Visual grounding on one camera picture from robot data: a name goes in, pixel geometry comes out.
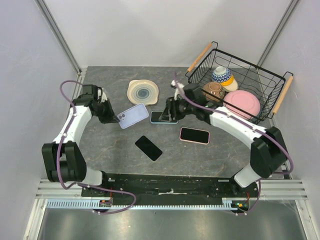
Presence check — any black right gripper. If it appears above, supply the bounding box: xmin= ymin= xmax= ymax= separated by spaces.
xmin=159 ymin=96 xmax=196 ymax=122

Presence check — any lilac phone case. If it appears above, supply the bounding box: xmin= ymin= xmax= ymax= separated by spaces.
xmin=117 ymin=103 xmax=149 ymax=129

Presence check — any green-edged black phone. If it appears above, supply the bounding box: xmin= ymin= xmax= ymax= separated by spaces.
xmin=151 ymin=111 xmax=179 ymax=124

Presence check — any light blue phone case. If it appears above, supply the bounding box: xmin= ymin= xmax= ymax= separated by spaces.
xmin=149 ymin=110 xmax=180 ymax=125

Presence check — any pink phone case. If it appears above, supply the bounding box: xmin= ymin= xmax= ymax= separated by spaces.
xmin=178 ymin=127 xmax=210 ymax=145

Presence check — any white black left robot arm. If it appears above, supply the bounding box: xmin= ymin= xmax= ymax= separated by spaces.
xmin=41 ymin=80 xmax=120 ymax=197

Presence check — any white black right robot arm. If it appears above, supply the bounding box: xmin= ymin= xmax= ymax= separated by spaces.
xmin=160 ymin=80 xmax=292 ymax=197

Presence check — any cream silicone lid plate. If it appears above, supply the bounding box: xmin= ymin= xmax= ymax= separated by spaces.
xmin=127 ymin=79 xmax=159 ymax=106

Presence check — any brown ceramic bowl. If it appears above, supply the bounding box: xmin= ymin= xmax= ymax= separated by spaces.
xmin=203 ymin=81 xmax=225 ymax=102

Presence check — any blue patterned bowl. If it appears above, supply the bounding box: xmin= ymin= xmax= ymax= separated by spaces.
xmin=212 ymin=66 xmax=232 ymax=83

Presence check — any yellow cream bowl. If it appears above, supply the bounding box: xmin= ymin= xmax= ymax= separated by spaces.
xmin=221 ymin=74 xmax=239 ymax=92

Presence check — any pink plate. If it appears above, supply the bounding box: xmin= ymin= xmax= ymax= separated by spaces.
xmin=223 ymin=90 xmax=261 ymax=120

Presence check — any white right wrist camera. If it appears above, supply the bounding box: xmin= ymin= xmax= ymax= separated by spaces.
xmin=170 ymin=80 xmax=185 ymax=101

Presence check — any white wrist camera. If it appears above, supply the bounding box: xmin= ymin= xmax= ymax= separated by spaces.
xmin=97 ymin=87 xmax=108 ymax=104
xmin=170 ymin=80 xmax=185 ymax=101

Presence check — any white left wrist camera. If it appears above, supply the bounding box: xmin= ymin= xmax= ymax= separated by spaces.
xmin=97 ymin=87 xmax=108 ymax=104

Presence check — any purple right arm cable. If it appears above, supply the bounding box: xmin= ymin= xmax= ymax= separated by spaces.
xmin=173 ymin=71 xmax=295 ymax=217

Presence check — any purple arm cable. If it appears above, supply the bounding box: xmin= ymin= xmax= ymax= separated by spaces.
xmin=173 ymin=71 xmax=295 ymax=217
xmin=56 ymin=79 xmax=138 ymax=216

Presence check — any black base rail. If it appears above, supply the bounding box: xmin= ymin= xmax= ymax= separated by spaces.
xmin=81 ymin=173 xmax=259 ymax=205

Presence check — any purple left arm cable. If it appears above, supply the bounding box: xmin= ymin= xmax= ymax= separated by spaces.
xmin=56 ymin=79 xmax=138 ymax=216

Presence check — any black wire basket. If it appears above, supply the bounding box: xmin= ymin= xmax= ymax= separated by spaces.
xmin=185 ymin=41 xmax=286 ymax=124

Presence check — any grey slotted cable duct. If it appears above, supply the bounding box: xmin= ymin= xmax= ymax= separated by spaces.
xmin=46 ymin=199 xmax=249 ymax=211

